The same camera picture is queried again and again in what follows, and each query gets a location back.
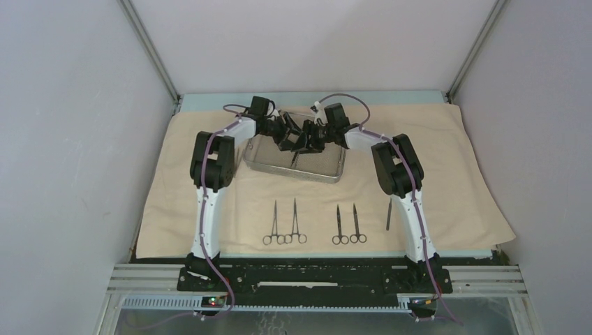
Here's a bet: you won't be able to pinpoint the aluminium frame rail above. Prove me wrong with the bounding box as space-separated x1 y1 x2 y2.
107 264 528 313

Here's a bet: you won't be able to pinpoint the metal hemostat clamp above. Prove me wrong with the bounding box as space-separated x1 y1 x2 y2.
284 198 308 244
262 201 286 246

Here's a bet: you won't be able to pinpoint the metal surgical scissors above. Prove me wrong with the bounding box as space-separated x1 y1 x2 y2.
350 203 367 244

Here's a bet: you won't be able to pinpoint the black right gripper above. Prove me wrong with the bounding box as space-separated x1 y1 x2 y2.
290 120 334 155

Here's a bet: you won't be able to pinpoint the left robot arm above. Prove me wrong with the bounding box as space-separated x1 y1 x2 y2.
190 96 299 291

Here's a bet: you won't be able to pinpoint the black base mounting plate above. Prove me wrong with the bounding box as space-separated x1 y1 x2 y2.
177 255 453 294

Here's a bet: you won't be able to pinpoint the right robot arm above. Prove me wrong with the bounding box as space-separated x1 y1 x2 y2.
292 102 438 292

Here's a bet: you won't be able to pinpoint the beige cloth wrap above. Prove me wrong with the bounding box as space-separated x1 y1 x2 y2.
136 103 515 258

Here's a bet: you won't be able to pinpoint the metal surgical instrument tray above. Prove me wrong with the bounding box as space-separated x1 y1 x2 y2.
242 135 346 184

